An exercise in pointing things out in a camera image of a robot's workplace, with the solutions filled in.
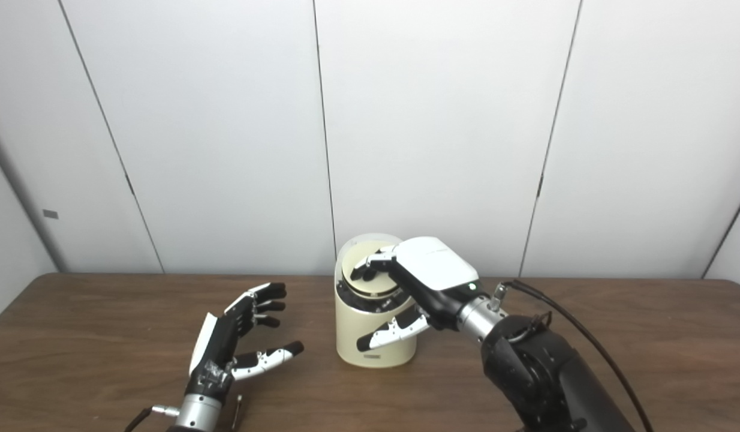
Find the cream-colored bin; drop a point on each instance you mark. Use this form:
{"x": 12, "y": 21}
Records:
{"x": 349, "y": 336}

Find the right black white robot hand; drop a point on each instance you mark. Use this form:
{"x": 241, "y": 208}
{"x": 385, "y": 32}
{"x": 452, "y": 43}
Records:
{"x": 436, "y": 270}

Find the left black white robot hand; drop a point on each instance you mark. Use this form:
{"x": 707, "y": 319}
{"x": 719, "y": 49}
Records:
{"x": 217, "y": 348}

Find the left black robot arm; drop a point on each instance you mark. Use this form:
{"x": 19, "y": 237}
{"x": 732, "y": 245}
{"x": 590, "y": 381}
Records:
{"x": 196, "y": 414}

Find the cream round bin lid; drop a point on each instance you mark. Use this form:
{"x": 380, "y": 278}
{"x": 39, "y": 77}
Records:
{"x": 379, "y": 287}

